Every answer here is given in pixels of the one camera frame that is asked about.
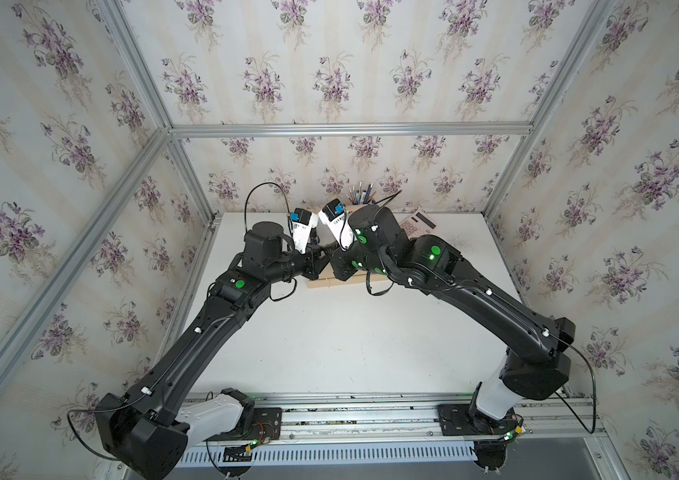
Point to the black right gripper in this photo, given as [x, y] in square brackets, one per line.
[338, 261]

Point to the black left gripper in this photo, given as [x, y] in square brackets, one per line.
[315, 263]

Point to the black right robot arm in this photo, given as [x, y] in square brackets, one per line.
[536, 365]

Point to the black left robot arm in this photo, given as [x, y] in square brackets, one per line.
[149, 428]

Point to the wooden jewelry display stand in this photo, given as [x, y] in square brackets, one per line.
[327, 279]

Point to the pink pen holder cup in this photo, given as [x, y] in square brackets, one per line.
[361, 194]

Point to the pink calculator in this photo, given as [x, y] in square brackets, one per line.
[418, 224]

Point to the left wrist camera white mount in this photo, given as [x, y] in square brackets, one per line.
[303, 223]

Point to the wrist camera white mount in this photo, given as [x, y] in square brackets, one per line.
[335, 217]
[303, 223]

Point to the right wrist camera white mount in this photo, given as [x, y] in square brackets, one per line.
[335, 217]

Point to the aluminium mounting rail frame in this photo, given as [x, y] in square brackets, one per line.
[403, 429]

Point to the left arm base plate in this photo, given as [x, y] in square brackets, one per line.
[263, 424]

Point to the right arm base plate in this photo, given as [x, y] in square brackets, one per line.
[466, 420]

